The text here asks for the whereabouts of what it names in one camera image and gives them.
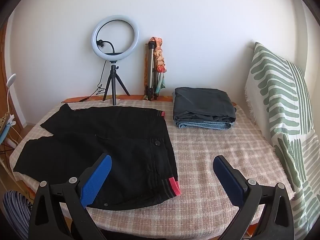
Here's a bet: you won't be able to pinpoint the black gooseneck phone holder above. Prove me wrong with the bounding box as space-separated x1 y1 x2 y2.
97 39 125 55

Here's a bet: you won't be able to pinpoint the white ring light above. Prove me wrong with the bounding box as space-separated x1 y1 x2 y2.
91 15 140 62

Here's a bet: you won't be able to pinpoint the folded blue jeans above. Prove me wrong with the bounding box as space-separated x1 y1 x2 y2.
174 120 233 131

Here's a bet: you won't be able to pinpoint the white clip lamp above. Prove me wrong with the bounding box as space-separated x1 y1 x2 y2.
5 74 17 127

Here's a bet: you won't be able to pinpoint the checked pink tablecloth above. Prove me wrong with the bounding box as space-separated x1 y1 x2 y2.
10 99 295 235

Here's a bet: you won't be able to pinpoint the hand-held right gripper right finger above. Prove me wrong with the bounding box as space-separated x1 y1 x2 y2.
212 155 295 240

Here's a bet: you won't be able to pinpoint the folded silver tripod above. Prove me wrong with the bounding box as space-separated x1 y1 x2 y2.
143 41 160 101

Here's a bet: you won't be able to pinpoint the black mini tripod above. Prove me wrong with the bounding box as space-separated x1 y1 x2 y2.
103 60 130 106

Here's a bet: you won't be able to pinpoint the black pants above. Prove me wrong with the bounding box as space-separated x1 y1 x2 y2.
13 104 181 210

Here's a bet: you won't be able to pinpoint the thin black ring light cable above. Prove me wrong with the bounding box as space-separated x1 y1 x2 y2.
61 60 107 103

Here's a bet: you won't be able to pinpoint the orange floral scarf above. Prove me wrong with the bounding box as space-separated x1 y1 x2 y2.
149 37 167 94

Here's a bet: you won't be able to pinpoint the person's striped pants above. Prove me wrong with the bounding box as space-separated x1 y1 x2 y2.
2 190 34 240

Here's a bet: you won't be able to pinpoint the green striped white pillow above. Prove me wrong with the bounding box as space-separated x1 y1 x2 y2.
244 41 320 235

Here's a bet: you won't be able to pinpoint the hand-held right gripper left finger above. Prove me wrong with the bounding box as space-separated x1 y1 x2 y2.
28 153 112 240

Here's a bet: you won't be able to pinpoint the folded grey pants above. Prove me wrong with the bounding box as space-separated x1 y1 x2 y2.
172 87 237 125

